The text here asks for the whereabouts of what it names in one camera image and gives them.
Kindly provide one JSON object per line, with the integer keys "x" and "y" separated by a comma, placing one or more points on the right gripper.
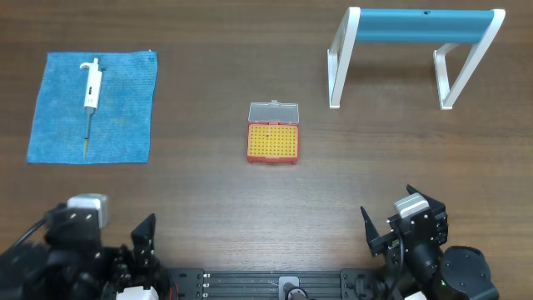
{"x": 420, "y": 229}

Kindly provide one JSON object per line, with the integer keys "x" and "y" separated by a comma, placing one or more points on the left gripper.
{"x": 75, "y": 229}

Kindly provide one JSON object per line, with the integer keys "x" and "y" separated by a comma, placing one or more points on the white pipette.
{"x": 93, "y": 87}

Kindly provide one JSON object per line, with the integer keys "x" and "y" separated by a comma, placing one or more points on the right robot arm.
{"x": 462, "y": 266}

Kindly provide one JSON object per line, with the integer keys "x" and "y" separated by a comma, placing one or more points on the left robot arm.
{"x": 62, "y": 271}

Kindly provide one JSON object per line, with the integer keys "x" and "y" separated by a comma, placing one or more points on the blue cloth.
{"x": 125, "y": 104}

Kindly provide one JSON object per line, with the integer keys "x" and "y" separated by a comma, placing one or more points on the red and yellow tip box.
{"x": 272, "y": 141}

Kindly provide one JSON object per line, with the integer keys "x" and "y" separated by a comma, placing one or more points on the white and blue stand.
{"x": 416, "y": 25}

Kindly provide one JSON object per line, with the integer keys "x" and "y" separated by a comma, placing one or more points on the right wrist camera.
{"x": 411, "y": 205}

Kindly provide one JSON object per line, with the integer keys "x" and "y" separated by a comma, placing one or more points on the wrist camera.
{"x": 411, "y": 205}
{"x": 89, "y": 203}

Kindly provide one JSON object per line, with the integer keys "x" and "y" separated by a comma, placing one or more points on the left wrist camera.
{"x": 89, "y": 203}

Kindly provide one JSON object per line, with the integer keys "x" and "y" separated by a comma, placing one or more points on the mounting rail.
{"x": 250, "y": 283}

